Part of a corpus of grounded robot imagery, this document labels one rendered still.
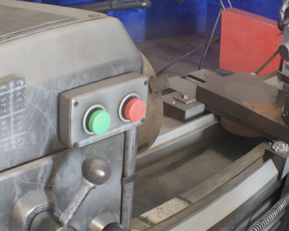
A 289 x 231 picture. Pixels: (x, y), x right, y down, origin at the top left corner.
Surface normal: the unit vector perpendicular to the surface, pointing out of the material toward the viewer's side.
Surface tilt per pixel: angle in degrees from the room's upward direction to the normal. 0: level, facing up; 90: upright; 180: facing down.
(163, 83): 60
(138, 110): 90
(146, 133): 101
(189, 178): 16
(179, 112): 90
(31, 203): 40
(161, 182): 20
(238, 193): 36
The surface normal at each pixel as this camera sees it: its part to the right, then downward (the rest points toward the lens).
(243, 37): -0.41, 0.35
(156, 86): 0.65, -0.15
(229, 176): 0.07, -0.91
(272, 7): -0.70, 0.25
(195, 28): 0.71, 0.34
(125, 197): 0.01, 0.41
